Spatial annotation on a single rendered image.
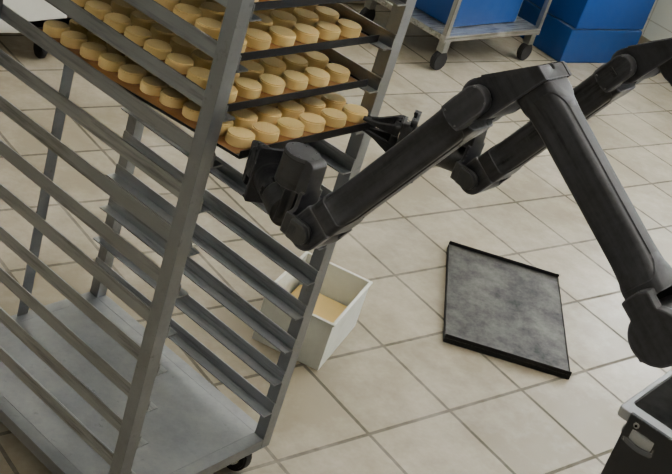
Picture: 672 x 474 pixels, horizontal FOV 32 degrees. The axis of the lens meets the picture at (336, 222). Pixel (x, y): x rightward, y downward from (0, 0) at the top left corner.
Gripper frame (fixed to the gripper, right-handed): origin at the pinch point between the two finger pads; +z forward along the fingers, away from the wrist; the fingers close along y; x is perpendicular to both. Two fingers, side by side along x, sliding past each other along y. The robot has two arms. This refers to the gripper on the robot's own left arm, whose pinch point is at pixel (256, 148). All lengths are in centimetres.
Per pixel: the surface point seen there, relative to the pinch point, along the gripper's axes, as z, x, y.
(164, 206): 60, -7, -50
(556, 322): 88, -155, -99
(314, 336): 66, -60, -91
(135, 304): 7.3, 11.1, -39.7
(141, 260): 8.5, 11.8, -30.5
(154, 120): 13.4, 14.3, -4.0
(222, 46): 0.6, 10.3, 17.3
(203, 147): -1.1, 9.5, -0.4
